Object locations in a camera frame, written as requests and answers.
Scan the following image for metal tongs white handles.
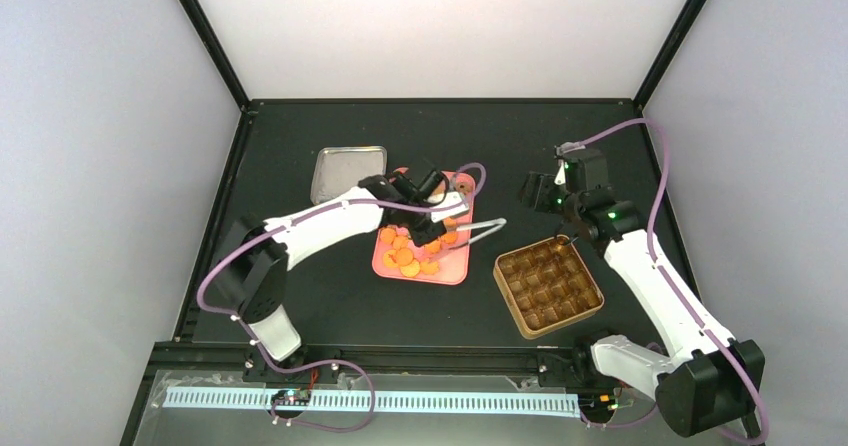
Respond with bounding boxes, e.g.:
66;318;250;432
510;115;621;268
434;217;507;259

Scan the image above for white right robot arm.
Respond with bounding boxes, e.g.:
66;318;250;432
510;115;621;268
521;143;769;444

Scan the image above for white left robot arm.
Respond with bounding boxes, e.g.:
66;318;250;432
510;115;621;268
197;170;469;361

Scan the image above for pink plastic tray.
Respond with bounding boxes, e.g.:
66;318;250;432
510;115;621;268
371;171;477;286

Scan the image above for yellow dotted round biscuit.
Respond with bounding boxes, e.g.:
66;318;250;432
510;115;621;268
399;259;421;278

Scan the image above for gold cookie tin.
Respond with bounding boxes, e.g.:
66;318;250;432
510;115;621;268
493;235;605;340

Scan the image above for silver metal tin lid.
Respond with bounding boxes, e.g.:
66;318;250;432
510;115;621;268
309;146;387;205

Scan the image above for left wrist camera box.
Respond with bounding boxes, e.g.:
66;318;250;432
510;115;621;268
429;191;470;223

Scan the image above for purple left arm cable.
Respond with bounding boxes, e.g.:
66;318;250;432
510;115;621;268
196;161;488;434

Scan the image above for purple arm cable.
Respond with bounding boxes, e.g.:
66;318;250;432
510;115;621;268
196;161;488;434
556;117;772;445

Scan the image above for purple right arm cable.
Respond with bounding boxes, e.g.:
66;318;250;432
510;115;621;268
556;117;772;445

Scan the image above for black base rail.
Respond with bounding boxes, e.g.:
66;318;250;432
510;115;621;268
142;342;621;393

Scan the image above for white slotted cable duct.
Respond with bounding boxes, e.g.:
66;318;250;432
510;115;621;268
156;386;581;418

